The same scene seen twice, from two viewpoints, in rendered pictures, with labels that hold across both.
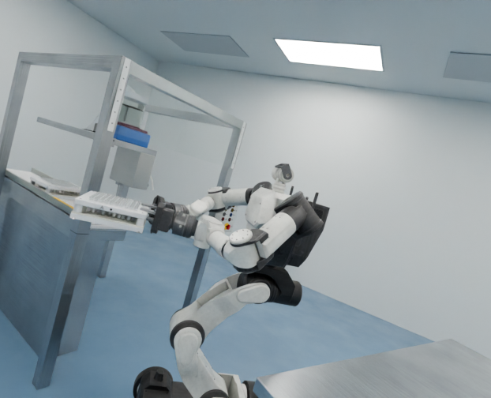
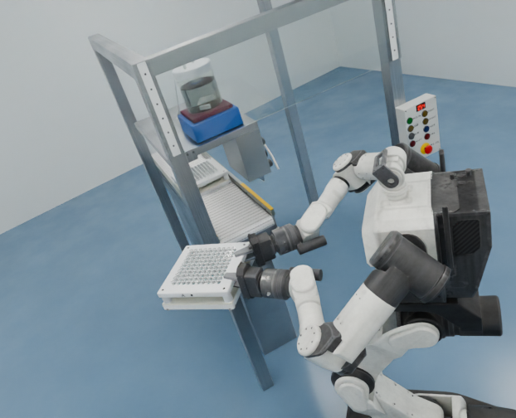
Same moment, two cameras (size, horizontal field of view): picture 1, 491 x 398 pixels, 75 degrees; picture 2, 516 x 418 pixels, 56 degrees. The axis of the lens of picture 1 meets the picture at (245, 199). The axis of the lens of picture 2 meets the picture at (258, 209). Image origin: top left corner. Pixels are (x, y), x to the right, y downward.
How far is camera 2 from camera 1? 93 cm
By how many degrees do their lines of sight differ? 46
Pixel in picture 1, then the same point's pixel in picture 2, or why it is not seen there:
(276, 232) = (353, 329)
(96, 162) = (186, 193)
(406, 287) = not seen: outside the picture
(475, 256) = not seen: outside the picture
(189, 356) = (359, 404)
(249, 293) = (405, 339)
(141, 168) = (248, 154)
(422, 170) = not seen: outside the picture
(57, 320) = (245, 338)
